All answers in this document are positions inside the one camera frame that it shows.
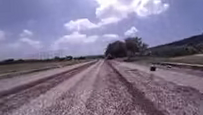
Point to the group of dark trees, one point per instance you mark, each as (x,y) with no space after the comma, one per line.
(125,48)

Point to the grey gravel road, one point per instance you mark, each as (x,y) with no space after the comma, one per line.
(101,97)

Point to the small dark object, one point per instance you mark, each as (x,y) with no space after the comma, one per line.
(152,68)

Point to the dry grass field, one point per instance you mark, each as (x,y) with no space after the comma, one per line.
(26,66)

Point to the low concrete kerb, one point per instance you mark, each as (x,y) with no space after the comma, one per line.
(23,73)
(190,65)

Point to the grass verge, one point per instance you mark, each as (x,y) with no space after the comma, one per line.
(186,59)

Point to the wooded hill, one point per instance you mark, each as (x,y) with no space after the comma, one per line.
(189,45)

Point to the distant tree line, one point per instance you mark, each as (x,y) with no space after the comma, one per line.
(9,60)

